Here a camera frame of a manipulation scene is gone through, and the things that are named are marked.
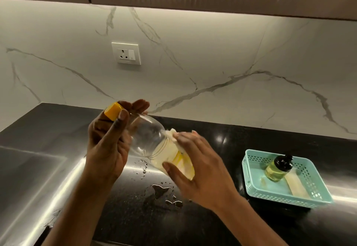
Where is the person's right hand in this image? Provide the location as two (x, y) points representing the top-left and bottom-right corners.
(162, 130), (242, 213)

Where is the person's right forearm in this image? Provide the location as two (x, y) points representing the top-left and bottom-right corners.
(213, 195), (289, 246)

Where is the person's left hand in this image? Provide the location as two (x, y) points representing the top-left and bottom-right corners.
(84, 99), (150, 184)

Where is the soap bottle with black pump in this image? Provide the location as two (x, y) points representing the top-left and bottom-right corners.
(264, 154), (293, 183)

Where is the water puddle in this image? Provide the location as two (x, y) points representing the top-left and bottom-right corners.
(139, 159), (184, 209)

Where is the clear bottle with yellow cap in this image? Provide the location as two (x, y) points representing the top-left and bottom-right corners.
(104, 102), (196, 181)

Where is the stainless steel sink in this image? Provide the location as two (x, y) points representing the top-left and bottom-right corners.
(0, 145), (86, 246)

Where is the white cloth piece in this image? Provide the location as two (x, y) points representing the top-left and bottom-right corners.
(165, 128), (179, 143)

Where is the person's left forearm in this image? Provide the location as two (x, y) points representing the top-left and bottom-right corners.
(41, 170), (118, 246)

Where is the white wall socket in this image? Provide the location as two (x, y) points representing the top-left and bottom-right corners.
(112, 42), (141, 66)

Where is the teal plastic basket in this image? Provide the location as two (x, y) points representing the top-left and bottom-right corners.
(242, 149), (334, 209)

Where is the beige sponge strip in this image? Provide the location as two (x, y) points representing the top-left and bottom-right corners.
(284, 168), (312, 199)

